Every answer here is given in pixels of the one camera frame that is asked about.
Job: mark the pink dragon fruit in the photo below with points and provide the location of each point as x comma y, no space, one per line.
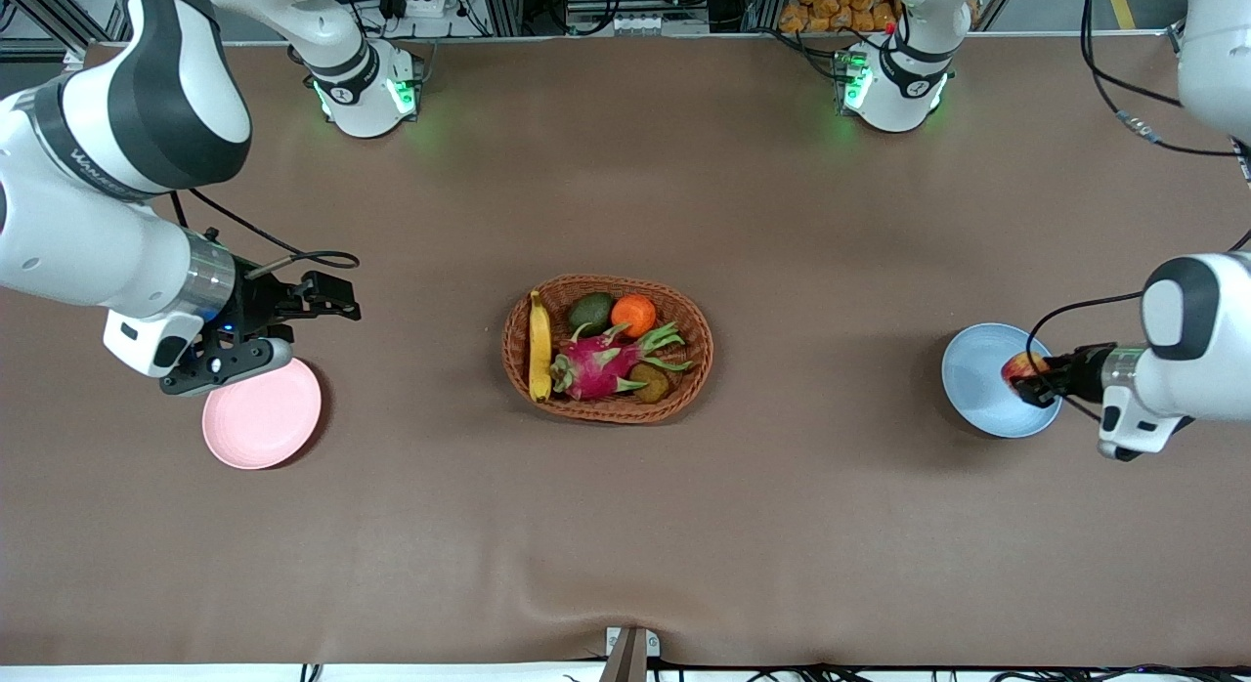
596,364

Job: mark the grey electronics box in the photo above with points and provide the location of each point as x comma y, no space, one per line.
635,8

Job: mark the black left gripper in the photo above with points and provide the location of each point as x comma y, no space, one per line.
1081,368

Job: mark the aluminium frame beam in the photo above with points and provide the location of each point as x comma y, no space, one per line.
59,18

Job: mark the bag of orange snacks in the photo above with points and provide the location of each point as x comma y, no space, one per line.
831,8

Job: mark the brown table cloth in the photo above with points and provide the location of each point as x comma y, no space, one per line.
625,526

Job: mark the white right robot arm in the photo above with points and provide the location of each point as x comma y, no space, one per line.
98,223

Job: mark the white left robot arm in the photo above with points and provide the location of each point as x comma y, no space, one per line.
1202,340

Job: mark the orange fruit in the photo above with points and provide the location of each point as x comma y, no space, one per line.
634,315

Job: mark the red apple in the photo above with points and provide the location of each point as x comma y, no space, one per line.
1021,367

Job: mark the yellow banana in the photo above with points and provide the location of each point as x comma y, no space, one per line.
539,350

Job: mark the pink plate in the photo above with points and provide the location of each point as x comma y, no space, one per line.
261,423

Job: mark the brown wicker basket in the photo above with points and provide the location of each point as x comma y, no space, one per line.
606,410

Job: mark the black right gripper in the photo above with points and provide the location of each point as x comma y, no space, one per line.
262,302

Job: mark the blue plate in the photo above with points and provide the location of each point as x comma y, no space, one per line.
977,380

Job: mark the brown kiwi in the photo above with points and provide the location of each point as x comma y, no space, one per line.
649,384

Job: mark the green avocado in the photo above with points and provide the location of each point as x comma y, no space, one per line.
591,313

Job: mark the white metal table bracket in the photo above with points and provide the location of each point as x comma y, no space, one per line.
616,641

